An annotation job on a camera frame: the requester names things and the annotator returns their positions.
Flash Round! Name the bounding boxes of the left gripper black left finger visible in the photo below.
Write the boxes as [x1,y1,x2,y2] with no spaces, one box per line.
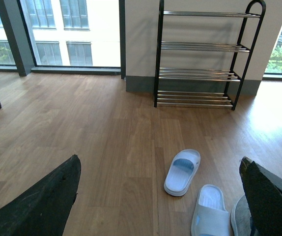
[0,155,81,236]

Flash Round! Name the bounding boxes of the grey knit sneaker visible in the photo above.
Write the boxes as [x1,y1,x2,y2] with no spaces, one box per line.
[230,195,260,236]

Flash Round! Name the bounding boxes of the black metal shoe rack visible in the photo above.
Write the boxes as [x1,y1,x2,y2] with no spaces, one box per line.
[153,0,266,111]

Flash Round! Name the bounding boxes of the light blue slipper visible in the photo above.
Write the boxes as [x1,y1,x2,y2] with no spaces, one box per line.
[191,184,229,236]
[164,149,200,197]

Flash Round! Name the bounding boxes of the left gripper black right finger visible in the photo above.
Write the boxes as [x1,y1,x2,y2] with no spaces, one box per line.
[239,156,282,236]

